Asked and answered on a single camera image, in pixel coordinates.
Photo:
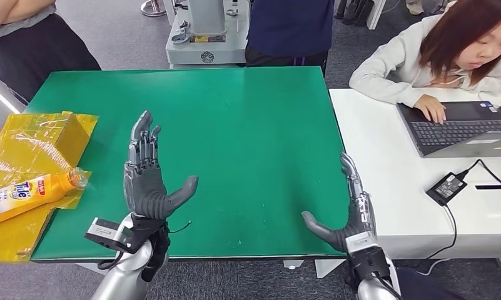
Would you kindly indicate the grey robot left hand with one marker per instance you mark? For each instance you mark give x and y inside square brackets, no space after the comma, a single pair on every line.
[144,190]

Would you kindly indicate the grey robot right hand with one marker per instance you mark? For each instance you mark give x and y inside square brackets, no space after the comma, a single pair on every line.
[360,219]

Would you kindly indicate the orange detergent bottle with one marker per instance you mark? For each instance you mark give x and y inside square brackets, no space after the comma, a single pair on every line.
[22,196]

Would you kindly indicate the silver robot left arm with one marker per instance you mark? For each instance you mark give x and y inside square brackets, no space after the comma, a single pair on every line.
[126,277]

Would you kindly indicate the white desk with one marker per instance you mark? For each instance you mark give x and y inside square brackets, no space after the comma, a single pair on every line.
[391,186]

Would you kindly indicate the white table foot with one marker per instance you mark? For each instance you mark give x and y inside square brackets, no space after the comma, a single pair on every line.
[293,265]
[324,268]

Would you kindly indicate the black power adapter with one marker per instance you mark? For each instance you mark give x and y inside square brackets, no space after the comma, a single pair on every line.
[447,189]

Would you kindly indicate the green table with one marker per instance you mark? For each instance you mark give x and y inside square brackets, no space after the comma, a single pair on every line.
[242,136]

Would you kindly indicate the yellow taped cardboard box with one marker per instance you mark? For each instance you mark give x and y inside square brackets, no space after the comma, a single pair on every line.
[30,140]

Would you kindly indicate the dark grey laptop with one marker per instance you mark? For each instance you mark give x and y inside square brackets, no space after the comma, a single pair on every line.
[457,132]

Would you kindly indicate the white machine base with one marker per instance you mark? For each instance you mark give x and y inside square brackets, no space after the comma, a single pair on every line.
[208,45]

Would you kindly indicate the seated person at laptop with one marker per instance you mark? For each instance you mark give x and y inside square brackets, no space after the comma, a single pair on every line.
[399,62]

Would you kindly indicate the standing person with crossed arms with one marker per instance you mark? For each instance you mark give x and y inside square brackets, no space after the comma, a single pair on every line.
[34,49]

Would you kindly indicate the chrome stand base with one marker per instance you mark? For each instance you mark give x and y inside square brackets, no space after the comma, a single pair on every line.
[152,8]

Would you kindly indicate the standing person in dark blue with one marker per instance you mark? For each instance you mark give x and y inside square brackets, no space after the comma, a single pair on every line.
[291,29]

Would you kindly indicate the white furniture leg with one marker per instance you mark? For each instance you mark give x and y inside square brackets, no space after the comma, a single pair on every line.
[375,14]

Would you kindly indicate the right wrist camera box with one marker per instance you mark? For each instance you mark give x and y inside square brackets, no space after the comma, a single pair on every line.
[368,258]

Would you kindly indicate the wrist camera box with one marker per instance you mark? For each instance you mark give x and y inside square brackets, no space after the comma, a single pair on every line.
[107,234]
[368,258]

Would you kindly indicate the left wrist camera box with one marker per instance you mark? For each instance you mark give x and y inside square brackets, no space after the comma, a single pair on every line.
[107,234]

